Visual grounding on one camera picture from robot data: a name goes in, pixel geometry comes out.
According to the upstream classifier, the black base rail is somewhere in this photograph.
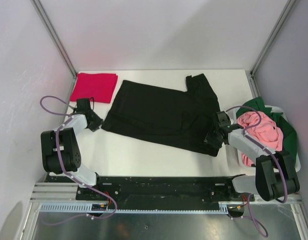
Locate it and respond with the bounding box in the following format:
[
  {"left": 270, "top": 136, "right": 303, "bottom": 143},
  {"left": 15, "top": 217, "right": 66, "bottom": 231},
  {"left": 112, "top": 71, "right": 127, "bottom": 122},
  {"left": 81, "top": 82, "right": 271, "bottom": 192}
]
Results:
[{"left": 45, "top": 174, "right": 256, "bottom": 210}]

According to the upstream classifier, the white plastic laundry bin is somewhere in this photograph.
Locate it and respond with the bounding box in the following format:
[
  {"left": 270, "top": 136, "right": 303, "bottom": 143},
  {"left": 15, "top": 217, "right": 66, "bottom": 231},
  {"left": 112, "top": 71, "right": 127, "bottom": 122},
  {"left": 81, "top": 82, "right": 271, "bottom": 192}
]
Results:
[{"left": 228, "top": 100, "right": 301, "bottom": 172}]

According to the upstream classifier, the green t shirt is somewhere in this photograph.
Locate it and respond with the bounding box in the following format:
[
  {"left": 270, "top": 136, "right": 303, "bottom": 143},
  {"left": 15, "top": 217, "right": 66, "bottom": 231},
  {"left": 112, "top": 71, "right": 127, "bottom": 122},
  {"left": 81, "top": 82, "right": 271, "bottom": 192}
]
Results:
[{"left": 236, "top": 97, "right": 297, "bottom": 161}]

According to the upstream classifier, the folded magenta t shirt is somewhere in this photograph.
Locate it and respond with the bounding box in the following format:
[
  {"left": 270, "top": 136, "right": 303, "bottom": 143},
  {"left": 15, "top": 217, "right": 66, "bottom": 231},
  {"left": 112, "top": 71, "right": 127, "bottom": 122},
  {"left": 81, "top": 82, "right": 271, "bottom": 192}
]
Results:
[{"left": 70, "top": 73, "right": 118, "bottom": 104}]

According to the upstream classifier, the left aluminium frame post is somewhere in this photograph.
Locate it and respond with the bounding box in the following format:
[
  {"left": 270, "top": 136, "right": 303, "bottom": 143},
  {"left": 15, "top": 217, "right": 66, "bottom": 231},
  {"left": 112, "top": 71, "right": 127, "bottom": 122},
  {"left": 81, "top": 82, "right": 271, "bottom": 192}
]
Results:
[{"left": 30, "top": 0, "right": 77, "bottom": 79}]

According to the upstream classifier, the grey slotted cable duct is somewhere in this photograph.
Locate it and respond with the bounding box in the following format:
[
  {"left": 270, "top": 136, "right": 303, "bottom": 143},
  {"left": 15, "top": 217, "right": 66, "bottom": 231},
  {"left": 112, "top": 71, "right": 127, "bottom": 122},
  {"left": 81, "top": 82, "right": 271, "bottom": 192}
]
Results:
[{"left": 38, "top": 201, "right": 244, "bottom": 215}]

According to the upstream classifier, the right aluminium frame post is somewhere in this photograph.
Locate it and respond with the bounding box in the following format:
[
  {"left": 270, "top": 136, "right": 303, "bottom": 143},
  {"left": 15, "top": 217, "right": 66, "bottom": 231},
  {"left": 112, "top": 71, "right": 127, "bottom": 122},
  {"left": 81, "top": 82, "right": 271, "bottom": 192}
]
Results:
[{"left": 250, "top": 0, "right": 298, "bottom": 76}]

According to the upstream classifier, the black t shirt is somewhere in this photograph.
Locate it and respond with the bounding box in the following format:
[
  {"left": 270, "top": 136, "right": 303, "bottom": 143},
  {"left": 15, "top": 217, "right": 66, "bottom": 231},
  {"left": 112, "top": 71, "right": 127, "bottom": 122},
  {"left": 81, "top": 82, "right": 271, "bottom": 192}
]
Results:
[{"left": 102, "top": 74, "right": 220, "bottom": 157}]

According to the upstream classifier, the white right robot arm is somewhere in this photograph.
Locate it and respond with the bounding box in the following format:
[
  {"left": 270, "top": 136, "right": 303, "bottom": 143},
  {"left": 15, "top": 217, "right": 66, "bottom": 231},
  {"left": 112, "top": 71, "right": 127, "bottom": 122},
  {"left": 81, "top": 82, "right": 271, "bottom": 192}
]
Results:
[{"left": 204, "top": 111, "right": 300, "bottom": 203}]

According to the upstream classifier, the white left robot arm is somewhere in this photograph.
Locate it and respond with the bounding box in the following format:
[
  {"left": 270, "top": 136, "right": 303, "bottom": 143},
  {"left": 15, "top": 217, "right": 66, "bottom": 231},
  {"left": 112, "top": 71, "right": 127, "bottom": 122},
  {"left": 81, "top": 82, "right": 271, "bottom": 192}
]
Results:
[{"left": 40, "top": 95, "right": 104, "bottom": 200}]

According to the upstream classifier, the aluminium frame post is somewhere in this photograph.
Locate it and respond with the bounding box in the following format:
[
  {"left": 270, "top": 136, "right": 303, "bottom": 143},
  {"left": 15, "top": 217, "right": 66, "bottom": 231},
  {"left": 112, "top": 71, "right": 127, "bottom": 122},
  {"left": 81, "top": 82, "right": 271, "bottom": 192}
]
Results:
[
  {"left": 30, "top": 0, "right": 77, "bottom": 79},
  {"left": 250, "top": 0, "right": 298, "bottom": 76}
]

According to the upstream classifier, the pink t shirt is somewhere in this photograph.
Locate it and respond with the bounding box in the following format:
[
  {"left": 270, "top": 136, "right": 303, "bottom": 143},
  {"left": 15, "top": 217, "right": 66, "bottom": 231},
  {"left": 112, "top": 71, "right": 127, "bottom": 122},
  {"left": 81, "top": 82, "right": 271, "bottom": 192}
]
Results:
[{"left": 236, "top": 111, "right": 284, "bottom": 168}]

